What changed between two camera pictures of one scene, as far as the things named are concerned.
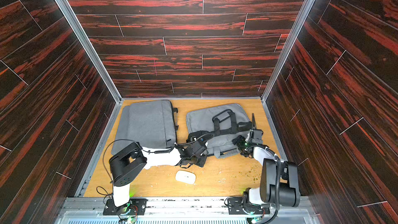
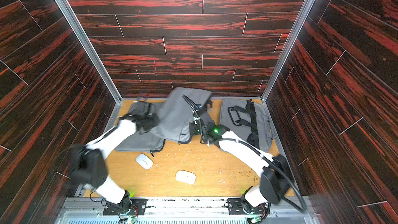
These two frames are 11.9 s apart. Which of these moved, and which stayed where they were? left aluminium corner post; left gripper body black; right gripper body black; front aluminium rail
Moved: left gripper body black; right gripper body black
Stayed: front aluminium rail; left aluminium corner post
